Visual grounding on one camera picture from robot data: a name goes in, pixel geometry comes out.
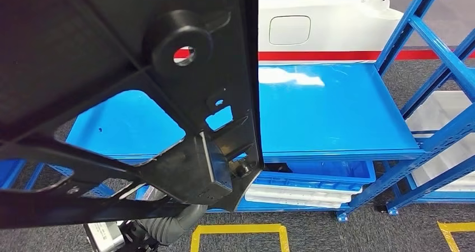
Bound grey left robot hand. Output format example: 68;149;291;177
171;204;209;242

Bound black plastic panel part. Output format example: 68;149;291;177
0;0;265;230

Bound blue metal shelf rack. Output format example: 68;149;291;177
385;66;475;217
0;0;475;223

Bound black item in crate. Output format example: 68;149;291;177
265;162;294;173

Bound blue plastic crate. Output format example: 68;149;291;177
252;160;376;193

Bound white car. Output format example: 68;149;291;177
173;0;404;66

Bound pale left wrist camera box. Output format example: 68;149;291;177
84;221;125;252

